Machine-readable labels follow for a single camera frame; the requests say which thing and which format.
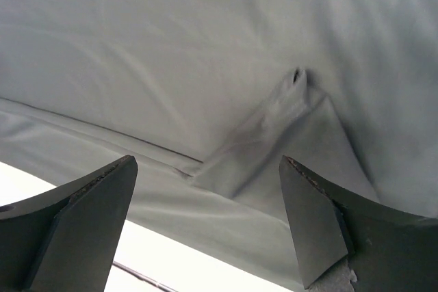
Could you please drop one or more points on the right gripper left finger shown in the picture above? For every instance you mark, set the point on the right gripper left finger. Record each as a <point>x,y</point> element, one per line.
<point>65,239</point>

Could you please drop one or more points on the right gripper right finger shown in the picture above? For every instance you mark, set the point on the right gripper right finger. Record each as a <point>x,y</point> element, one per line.
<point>345,242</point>

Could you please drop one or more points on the dark grey t shirt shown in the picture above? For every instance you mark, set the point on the dark grey t shirt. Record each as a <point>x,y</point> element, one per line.
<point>209,95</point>

